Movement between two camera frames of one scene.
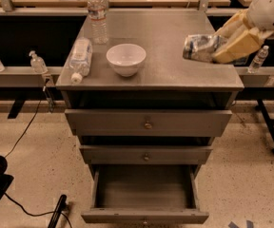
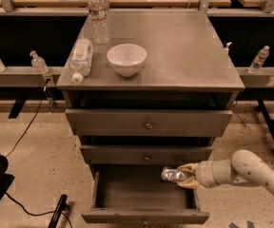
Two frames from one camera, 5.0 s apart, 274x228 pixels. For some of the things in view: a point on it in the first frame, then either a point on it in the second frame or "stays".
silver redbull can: [201, 47] to [168, 173]
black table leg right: [270, 123] stays
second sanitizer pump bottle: [37, 64] stays
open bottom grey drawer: [145, 194] stays
